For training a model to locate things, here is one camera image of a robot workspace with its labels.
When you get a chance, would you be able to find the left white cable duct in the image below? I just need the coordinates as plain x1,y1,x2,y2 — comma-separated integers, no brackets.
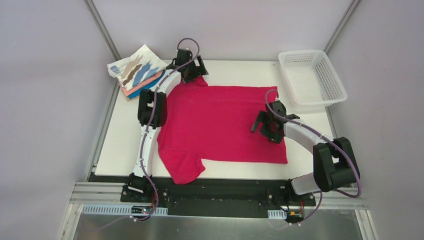
81,204,168,217

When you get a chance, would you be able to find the pink folded shirt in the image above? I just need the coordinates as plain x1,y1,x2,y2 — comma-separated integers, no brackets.
121,71,165,97

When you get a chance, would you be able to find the aluminium front rail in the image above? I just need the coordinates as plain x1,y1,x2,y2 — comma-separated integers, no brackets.
70,182,124,204

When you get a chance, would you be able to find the right white cable duct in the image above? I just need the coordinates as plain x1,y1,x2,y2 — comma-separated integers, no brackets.
267,209,287,220

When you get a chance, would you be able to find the blue folded shirt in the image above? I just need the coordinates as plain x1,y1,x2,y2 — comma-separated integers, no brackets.
129,73,165,100

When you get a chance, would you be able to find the magenta t shirt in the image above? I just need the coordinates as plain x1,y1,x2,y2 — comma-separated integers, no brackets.
157,77,288,185

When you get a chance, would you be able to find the left aluminium frame post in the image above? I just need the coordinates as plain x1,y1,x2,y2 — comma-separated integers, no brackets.
83,0,122,60

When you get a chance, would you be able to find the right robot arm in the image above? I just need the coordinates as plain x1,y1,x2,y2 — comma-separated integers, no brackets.
251,101,360,205

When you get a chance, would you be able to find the aluminium frame post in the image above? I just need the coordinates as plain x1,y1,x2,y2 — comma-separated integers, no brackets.
83,0,122,60
323,0,362,55

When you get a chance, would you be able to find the right aluminium frame post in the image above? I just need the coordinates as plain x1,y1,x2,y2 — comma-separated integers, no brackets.
323,0,362,55

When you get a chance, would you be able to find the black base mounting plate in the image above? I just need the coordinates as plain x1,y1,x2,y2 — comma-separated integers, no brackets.
88,173,318,219

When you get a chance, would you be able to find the white plastic basket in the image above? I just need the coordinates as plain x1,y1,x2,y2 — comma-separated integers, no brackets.
278,49,348,112

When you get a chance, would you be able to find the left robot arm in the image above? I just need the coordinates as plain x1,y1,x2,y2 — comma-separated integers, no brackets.
122,48,208,203

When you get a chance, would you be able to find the white cable duct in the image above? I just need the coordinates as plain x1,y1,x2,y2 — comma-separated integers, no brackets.
267,209,287,220
81,204,168,217

